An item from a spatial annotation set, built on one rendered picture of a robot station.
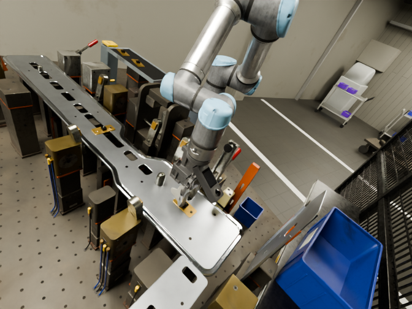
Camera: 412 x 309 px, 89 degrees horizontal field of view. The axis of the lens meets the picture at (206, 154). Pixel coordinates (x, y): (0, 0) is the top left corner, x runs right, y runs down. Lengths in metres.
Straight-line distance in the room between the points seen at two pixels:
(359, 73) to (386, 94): 1.24
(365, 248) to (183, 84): 0.76
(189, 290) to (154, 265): 0.11
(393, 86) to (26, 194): 8.10
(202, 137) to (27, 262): 0.73
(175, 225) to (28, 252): 0.53
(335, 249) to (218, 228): 0.43
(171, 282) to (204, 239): 0.15
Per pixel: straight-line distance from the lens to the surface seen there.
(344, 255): 0.94
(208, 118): 0.48
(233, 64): 1.15
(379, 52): 8.01
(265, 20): 0.81
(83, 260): 0.95
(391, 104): 8.11
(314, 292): 0.66
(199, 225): 0.71
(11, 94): 1.11
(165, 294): 0.61
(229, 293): 0.59
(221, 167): 0.75
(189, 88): 0.60
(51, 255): 0.98
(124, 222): 0.62
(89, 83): 1.21
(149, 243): 0.94
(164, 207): 0.71
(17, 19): 3.08
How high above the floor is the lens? 1.57
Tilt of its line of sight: 37 degrees down
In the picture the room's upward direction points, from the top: 24 degrees clockwise
